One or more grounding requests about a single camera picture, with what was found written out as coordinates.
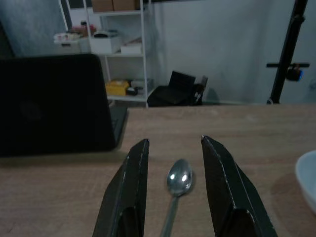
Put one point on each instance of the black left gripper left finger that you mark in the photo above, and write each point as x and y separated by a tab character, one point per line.
128	187

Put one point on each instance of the small device with blue light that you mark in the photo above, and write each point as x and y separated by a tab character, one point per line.
294	74

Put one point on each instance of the brown cardboard box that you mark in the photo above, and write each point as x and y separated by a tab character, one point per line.
126	4
102	5

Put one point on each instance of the large white box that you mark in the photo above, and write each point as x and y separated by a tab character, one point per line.
103	45

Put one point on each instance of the flat white box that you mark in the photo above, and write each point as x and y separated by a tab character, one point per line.
130	49

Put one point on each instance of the black leaning stand with crossbar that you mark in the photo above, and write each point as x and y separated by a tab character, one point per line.
287	49

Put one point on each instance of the small black device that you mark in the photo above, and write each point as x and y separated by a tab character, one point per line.
133	91

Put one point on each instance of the yellow box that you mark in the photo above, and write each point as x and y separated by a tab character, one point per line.
117	87

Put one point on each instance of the black bag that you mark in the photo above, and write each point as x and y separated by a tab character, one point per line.
168	95

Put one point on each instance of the white bowl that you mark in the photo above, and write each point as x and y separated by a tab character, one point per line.
308	177

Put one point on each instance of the black rounded device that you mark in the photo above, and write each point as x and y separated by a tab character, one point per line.
100	34

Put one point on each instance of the white side cabinet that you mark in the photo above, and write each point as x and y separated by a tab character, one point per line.
69	47

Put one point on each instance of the white metal shelf rack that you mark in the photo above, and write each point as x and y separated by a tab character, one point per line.
144	49

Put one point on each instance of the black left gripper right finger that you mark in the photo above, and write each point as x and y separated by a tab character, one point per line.
229	187

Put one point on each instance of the black laptop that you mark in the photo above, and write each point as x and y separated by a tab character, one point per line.
49	103

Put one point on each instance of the silver metal spoon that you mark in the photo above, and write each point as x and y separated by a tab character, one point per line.
179	176

